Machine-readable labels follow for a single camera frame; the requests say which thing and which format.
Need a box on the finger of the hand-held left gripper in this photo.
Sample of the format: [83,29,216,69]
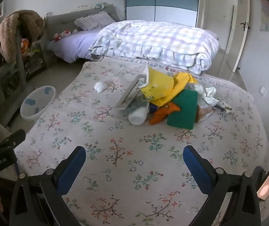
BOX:
[0,129,26,152]

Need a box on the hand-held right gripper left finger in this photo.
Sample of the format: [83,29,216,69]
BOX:
[8,145,87,226]

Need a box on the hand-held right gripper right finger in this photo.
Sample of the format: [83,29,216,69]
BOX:
[183,145,262,226]

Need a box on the white plastic wastebasket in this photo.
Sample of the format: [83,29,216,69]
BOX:
[20,85,56,122]

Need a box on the clear bread bag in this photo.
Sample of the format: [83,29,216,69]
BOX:
[195,96,214,123]

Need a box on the white tissue wad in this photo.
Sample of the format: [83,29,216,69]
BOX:
[94,81,108,92]

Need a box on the white frame box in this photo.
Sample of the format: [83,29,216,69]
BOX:
[115,66,152,110]

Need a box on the yellow snack packet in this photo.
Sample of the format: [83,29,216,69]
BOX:
[140,66,175,99]

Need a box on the green scouring sponge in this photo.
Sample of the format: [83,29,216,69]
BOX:
[167,90,198,130]

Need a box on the orange peel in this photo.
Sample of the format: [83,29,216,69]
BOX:
[149,102,181,125]

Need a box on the grey storage rack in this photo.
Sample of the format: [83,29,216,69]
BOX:
[0,26,48,128]

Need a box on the small torn wrapper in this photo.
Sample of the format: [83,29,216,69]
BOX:
[216,100,232,113]

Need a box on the white plastic bottle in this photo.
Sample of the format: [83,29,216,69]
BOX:
[128,104,150,126]

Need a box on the yellow torn bag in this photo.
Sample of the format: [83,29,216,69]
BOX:
[149,72,198,106]

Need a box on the brown fleece blanket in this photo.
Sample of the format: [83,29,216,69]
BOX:
[0,9,45,74]

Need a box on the lavender pillow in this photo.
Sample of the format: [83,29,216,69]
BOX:
[52,29,107,63]

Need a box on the cat plush toy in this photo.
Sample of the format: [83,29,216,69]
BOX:
[53,29,72,41]

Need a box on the grey bed headboard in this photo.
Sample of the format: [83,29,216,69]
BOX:
[44,5,121,43]

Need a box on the white door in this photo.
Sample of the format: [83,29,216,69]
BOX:
[229,0,250,72]

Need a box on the checked ruffled quilt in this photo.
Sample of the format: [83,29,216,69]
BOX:
[88,21,220,74]

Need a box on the checked pillow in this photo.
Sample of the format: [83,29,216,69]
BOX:
[74,11,113,31]

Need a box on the white and teal wardrobe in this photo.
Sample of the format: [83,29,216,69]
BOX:
[125,0,199,27]

